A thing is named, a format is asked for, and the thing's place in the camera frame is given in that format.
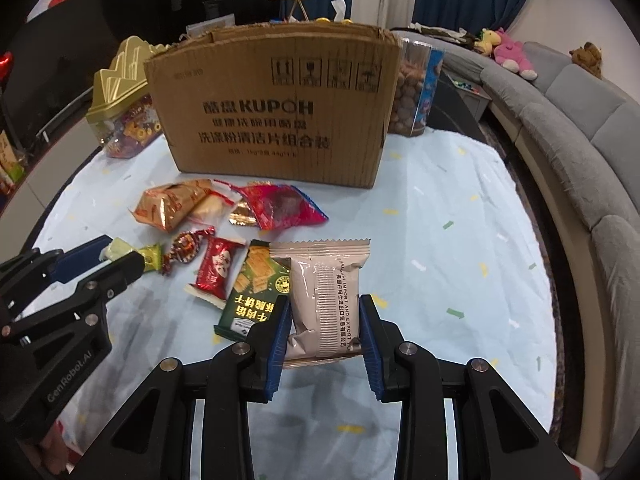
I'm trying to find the green small candy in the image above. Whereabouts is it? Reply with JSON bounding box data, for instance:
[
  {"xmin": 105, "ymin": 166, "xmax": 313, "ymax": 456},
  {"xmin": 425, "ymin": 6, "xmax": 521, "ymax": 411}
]
[{"xmin": 99, "ymin": 238, "xmax": 163, "ymax": 273}]

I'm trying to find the red twisted candy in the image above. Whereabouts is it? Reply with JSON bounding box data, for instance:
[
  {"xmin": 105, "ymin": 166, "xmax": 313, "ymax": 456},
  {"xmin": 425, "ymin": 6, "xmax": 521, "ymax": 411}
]
[{"xmin": 160, "ymin": 226, "xmax": 216, "ymax": 275}]

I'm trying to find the gold orange snack packet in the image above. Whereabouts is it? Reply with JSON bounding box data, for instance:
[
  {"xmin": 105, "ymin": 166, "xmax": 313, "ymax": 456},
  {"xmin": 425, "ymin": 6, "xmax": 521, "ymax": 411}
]
[{"xmin": 131, "ymin": 179, "xmax": 213, "ymax": 232}]

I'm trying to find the red small snack packet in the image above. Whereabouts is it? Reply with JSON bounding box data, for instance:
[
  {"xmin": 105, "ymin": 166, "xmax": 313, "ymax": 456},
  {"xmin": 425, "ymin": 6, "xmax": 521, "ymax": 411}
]
[{"xmin": 183, "ymin": 236, "xmax": 245, "ymax": 310}]

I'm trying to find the green cracker packet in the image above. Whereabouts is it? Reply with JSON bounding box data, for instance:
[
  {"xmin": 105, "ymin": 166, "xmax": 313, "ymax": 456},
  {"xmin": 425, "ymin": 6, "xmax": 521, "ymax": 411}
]
[{"xmin": 214, "ymin": 240, "xmax": 291, "ymax": 341}]

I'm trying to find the beige snack packet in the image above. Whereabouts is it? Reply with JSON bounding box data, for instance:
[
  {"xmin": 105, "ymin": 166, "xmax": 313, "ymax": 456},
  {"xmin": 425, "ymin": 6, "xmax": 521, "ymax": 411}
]
[{"xmin": 270, "ymin": 238, "xmax": 370, "ymax": 363}]

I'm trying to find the red pink snack bag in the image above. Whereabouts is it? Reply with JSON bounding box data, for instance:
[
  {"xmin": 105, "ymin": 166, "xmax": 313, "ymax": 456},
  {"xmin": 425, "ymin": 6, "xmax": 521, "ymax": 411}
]
[{"xmin": 231, "ymin": 184, "xmax": 329, "ymax": 231}]

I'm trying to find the clear bag pale biscuit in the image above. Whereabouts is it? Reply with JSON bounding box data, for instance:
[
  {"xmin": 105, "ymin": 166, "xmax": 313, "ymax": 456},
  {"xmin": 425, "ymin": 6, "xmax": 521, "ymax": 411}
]
[{"xmin": 186, "ymin": 180, "xmax": 241, "ymax": 226}]

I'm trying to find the small gold candy packet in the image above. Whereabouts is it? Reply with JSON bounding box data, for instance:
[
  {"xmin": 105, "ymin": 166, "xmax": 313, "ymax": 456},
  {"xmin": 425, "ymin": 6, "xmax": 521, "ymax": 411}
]
[{"xmin": 228, "ymin": 200, "xmax": 257, "ymax": 226}]

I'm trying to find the gold lid candy jar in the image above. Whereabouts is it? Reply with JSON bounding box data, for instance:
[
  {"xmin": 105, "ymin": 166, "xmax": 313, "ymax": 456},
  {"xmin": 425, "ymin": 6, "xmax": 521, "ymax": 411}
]
[{"xmin": 86, "ymin": 36, "xmax": 167, "ymax": 159}]

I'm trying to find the light patterned table cloth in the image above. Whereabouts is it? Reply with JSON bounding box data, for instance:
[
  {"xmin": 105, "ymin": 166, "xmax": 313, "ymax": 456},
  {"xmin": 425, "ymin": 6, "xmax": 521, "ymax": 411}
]
[{"xmin": 60, "ymin": 130, "xmax": 556, "ymax": 479}]

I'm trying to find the red heart balloon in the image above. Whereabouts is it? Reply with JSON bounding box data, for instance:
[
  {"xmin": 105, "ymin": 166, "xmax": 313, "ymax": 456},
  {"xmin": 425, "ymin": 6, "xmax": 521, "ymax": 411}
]
[{"xmin": 0, "ymin": 52, "xmax": 14, "ymax": 84}]

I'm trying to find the black television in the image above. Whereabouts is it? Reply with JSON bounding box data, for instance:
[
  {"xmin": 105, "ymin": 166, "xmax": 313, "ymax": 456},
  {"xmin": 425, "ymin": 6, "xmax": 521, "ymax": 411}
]
[{"xmin": 2, "ymin": 0, "xmax": 280, "ymax": 151}]

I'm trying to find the brown cardboard box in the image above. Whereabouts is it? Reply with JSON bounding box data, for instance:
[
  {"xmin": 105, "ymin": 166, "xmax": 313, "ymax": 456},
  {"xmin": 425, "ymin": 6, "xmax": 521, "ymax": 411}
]
[{"xmin": 144, "ymin": 21, "xmax": 401, "ymax": 188}]

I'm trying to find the grey sectional sofa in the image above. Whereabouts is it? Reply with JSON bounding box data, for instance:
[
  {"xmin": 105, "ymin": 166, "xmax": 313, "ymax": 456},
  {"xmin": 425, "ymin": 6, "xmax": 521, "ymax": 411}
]
[{"xmin": 394, "ymin": 29, "xmax": 640, "ymax": 474}]

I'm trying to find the grey toy bin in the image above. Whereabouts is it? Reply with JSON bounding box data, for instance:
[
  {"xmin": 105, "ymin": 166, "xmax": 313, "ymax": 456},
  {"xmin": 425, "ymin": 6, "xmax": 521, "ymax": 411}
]
[{"xmin": 444, "ymin": 70, "xmax": 491, "ymax": 122}]

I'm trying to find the clear nut canister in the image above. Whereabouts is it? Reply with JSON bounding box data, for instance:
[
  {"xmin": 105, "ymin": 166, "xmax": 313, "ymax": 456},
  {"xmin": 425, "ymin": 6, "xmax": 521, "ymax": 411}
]
[{"xmin": 387, "ymin": 37, "xmax": 444, "ymax": 138}]

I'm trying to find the pink plush toy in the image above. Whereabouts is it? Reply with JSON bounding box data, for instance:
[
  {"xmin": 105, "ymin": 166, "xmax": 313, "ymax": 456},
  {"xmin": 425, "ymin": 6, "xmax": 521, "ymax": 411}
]
[{"xmin": 492, "ymin": 28, "xmax": 538, "ymax": 81}]

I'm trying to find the brown plush toy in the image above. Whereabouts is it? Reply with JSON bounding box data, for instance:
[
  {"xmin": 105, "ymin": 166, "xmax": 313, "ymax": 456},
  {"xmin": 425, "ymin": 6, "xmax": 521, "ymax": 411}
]
[{"xmin": 570, "ymin": 41, "xmax": 602, "ymax": 79}]

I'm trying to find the yellow plush toy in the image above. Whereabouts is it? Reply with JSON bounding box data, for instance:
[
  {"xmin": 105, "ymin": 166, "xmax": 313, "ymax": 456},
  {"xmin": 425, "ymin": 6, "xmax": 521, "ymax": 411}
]
[{"xmin": 473, "ymin": 28, "xmax": 502, "ymax": 58}]

